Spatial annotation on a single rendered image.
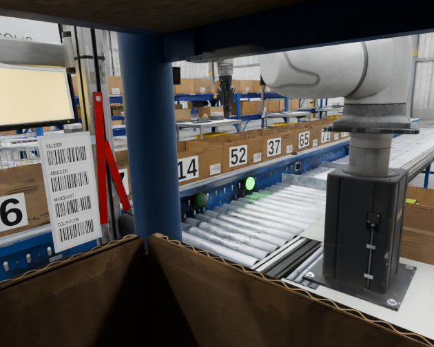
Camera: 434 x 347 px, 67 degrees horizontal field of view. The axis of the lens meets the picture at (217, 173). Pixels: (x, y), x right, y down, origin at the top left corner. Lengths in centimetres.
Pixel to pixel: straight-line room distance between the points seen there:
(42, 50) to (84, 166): 22
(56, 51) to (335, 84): 60
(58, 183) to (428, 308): 92
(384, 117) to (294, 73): 27
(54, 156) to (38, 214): 68
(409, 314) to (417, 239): 32
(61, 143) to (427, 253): 110
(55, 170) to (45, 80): 20
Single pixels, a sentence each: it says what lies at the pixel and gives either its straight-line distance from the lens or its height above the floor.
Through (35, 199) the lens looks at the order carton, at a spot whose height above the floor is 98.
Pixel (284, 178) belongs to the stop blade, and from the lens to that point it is 213.
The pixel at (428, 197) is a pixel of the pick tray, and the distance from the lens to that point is 183.
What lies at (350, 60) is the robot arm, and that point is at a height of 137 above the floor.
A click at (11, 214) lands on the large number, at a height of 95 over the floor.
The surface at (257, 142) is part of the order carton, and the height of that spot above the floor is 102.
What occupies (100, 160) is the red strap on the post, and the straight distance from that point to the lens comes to 63.
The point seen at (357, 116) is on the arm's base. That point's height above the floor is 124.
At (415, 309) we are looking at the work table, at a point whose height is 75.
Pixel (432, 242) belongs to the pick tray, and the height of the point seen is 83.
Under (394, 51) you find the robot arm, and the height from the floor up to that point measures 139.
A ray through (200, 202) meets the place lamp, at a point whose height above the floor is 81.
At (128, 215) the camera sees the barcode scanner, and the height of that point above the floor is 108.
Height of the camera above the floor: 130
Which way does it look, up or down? 13 degrees down
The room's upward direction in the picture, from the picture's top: 2 degrees counter-clockwise
